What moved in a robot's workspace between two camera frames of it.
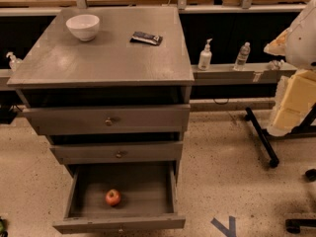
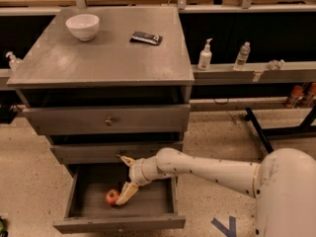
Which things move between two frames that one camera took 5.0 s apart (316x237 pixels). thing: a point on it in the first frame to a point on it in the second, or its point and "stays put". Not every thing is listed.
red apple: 113,197 stays put
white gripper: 302,43 to 136,172
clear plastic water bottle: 242,57 stays put
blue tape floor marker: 231,230 stays put
